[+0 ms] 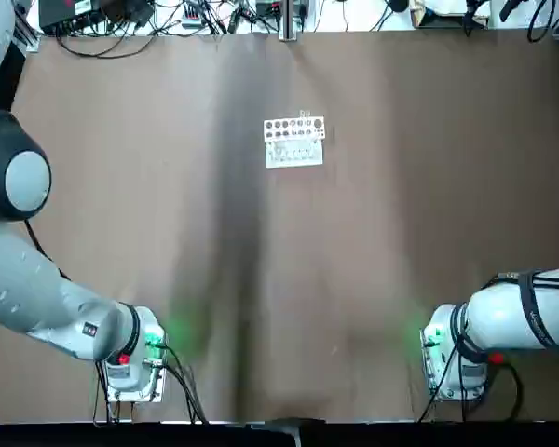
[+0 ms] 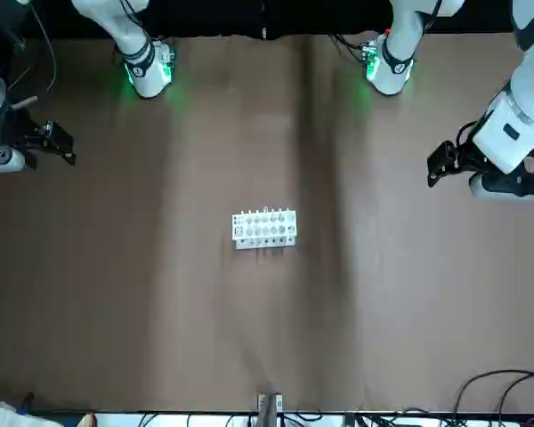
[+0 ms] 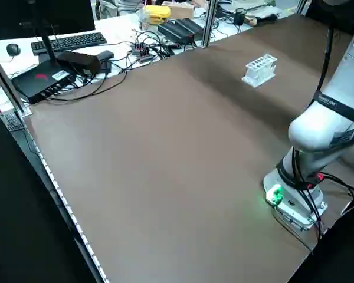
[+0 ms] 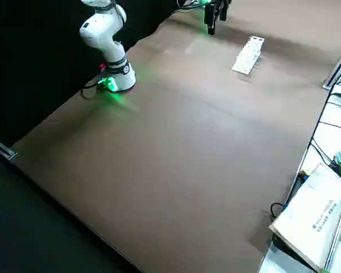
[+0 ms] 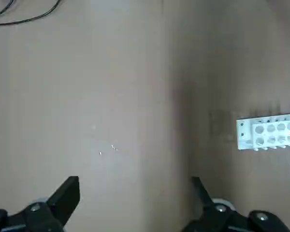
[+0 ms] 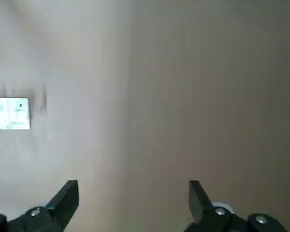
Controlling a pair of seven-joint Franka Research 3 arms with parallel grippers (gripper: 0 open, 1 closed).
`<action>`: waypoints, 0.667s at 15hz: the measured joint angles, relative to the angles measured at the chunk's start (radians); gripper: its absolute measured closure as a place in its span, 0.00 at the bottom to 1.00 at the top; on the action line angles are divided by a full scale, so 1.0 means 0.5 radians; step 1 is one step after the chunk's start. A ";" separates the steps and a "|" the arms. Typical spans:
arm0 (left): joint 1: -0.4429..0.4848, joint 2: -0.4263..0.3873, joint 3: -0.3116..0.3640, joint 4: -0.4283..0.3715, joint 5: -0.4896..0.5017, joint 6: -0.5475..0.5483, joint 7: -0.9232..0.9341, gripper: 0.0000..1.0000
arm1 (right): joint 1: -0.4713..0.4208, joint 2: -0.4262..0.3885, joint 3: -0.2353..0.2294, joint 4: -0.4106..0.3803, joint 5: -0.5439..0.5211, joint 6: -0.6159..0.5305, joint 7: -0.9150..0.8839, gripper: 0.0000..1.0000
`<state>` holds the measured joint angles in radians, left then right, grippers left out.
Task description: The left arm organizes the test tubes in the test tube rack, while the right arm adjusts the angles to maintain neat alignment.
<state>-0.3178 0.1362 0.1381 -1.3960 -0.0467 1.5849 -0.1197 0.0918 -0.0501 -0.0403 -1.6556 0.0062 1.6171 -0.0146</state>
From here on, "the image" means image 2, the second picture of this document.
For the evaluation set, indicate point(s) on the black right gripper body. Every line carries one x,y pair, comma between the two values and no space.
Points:
18,133

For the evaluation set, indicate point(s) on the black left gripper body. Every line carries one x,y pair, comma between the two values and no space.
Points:
503,184

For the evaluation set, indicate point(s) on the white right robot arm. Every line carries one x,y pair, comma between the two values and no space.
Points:
147,75

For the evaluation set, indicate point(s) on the white test tube rack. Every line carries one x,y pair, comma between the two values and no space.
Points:
269,224

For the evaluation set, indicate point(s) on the cream printed cardboard box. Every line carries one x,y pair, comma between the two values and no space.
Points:
4,416

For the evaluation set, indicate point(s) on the aluminium frame post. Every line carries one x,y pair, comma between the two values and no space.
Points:
269,411

